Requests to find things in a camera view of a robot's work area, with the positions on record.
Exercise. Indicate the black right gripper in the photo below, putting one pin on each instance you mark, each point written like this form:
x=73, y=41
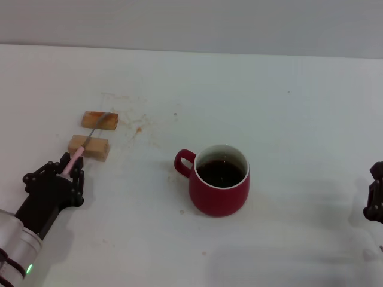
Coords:
x=374, y=214

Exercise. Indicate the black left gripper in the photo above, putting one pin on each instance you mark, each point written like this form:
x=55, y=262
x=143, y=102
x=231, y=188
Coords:
x=48, y=194

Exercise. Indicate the red ceramic cup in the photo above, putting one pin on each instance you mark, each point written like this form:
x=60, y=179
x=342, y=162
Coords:
x=218, y=200

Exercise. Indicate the pale notched wooden block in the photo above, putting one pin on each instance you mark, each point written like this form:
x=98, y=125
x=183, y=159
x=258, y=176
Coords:
x=97, y=148

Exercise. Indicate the orange stained wooden block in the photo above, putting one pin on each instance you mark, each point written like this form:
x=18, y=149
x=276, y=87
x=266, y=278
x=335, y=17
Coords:
x=89, y=120

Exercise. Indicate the dark coffee liquid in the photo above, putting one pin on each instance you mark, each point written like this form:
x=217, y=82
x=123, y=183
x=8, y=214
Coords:
x=221, y=173

